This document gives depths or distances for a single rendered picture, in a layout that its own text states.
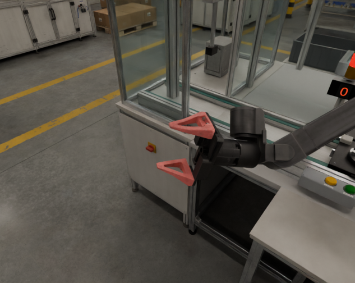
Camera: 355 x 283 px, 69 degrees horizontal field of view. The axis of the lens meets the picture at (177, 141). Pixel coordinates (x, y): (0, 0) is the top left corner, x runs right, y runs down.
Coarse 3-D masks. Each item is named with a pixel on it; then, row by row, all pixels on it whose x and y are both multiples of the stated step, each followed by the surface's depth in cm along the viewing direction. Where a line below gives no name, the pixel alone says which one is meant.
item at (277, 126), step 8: (232, 104) 154; (240, 104) 154; (248, 104) 152; (224, 112) 153; (264, 112) 146; (272, 112) 145; (216, 120) 141; (224, 120) 147; (272, 120) 142; (280, 120) 141; (288, 120) 140; (296, 120) 140; (272, 128) 141; (280, 128) 141; (288, 128) 138; (296, 128) 136; (272, 136) 135; (280, 136) 135; (328, 144) 129; (336, 144) 126; (320, 152) 125; (328, 152) 125; (312, 160) 116; (320, 160) 121; (328, 160) 121
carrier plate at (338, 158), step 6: (342, 144) 121; (354, 144) 121; (336, 150) 118; (342, 150) 118; (348, 150) 118; (336, 156) 115; (342, 156) 115; (330, 162) 112; (336, 162) 112; (342, 162) 112; (348, 162) 112; (336, 168) 110; (342, 168) 109; (348, 168) 109; (354, 168) 109; (348, 174) 108; (354, 174) 107
